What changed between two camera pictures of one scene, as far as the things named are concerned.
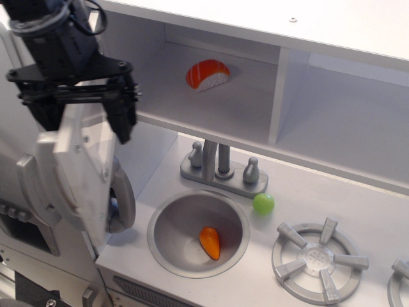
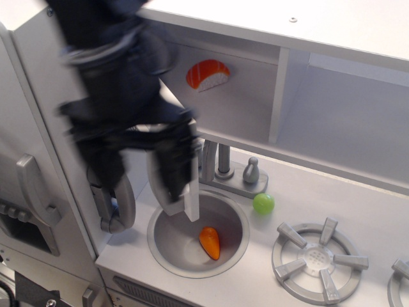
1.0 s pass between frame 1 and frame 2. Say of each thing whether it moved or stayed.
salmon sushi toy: stayed
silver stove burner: stayed
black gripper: moved
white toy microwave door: moved
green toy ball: stayed
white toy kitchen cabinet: stayed
